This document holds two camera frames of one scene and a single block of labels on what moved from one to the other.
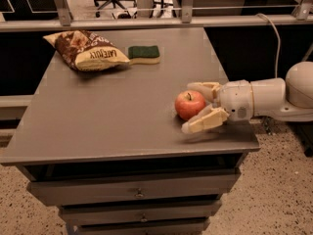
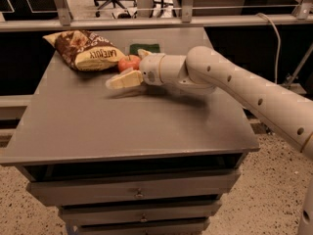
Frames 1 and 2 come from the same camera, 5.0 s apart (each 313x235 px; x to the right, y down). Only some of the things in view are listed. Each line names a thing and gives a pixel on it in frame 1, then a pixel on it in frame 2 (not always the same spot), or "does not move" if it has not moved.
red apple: x=189 y=103 → x=130 y=61
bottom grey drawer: x=194 y=226 does not move
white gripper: x=235 y=99 → x=150 y=68
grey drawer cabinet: x=108 y=146 does not move
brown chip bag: x=84 y=51 does not move
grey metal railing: x=302 y=17 does not move
